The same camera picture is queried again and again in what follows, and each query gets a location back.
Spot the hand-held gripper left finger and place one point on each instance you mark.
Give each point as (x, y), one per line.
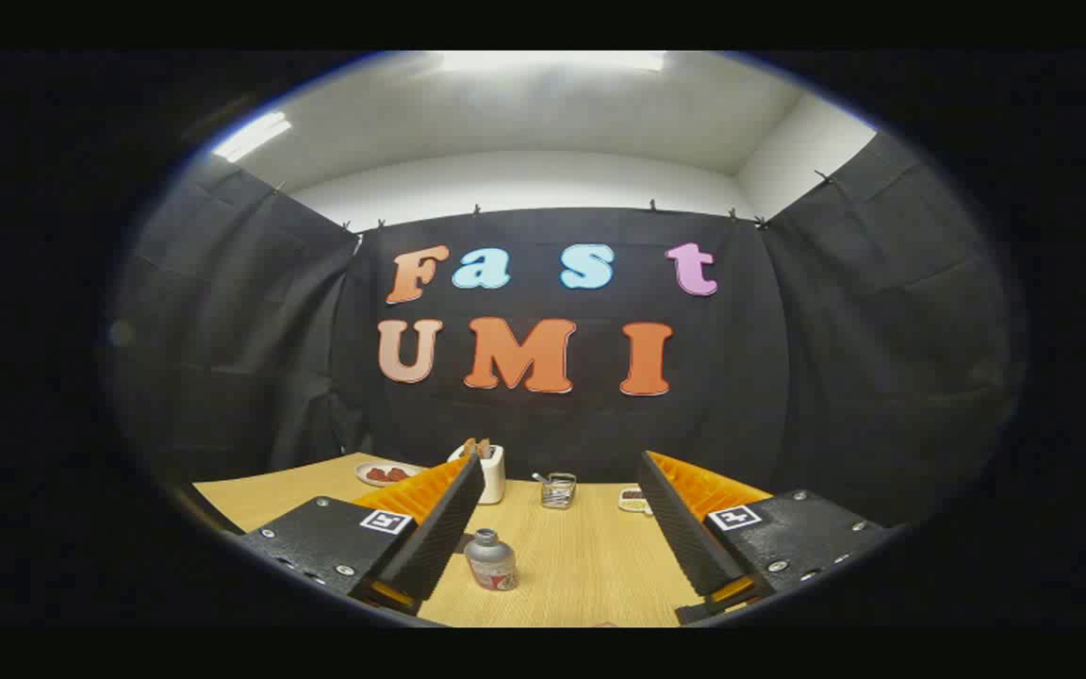
(439, 538)

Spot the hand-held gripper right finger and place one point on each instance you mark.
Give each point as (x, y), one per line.
(684, 538)

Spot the silver juice bottle red label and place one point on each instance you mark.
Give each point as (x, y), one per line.
(491, 566)

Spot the white divided condiment dish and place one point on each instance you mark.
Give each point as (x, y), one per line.
(633, 502)

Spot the white toaster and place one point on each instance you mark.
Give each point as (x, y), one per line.
(494, 481)

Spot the white plate with red food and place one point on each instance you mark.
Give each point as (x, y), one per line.
(387, 474)

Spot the brown bread slice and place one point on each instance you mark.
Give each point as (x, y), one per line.
(477, 449)

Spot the wooden table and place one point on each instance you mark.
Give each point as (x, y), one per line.
(590, 566)

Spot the black backdrop cloth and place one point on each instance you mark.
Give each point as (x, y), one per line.
(788, 377)

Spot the short ceiling light panel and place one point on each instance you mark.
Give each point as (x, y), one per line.
(251, 136)

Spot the long ceiling light panel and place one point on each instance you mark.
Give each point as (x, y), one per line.
(552, 60)

